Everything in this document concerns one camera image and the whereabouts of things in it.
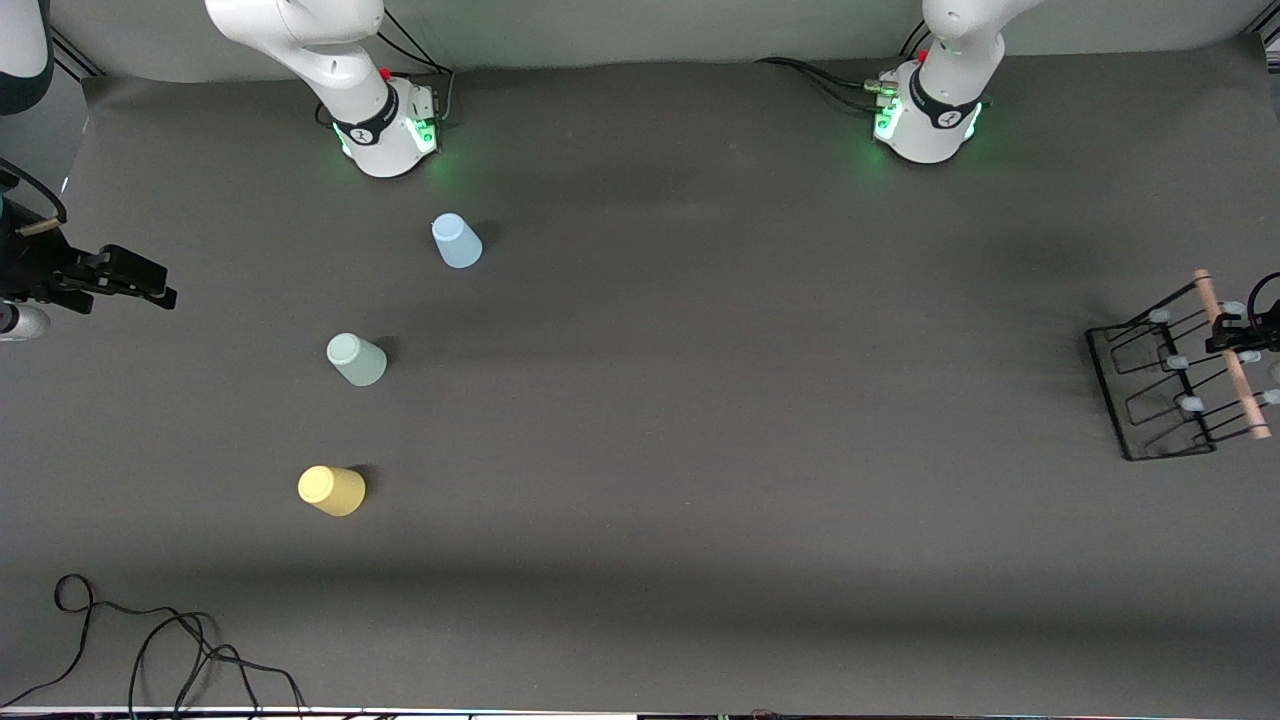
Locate black wire cup holder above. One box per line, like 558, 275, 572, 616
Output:
1085, 268, 1280, 463

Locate pale green plastic cup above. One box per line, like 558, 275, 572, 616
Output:
326, 332, 389, 388

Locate yellow plastic cup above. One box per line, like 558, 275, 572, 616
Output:
297, 465, 367, 518

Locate light blue plastic cup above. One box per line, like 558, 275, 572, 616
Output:
431, 213, 484, 270

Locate dark grey table mat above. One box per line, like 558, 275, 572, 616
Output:
0, 35, 1280, 713

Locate black metal frame rail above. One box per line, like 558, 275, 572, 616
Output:
52, 30, 106, 81

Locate black right arm base cables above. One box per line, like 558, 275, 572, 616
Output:
315, 8, 457, 131

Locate black arm base cables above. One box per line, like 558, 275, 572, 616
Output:
315, 8, 457, 131
755, 25, 991, 116

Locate thin black loose cable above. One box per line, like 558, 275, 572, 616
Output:
0, 574, 311, 720

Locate black left arm base cables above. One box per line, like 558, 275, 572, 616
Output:
755, 25, 991, 116

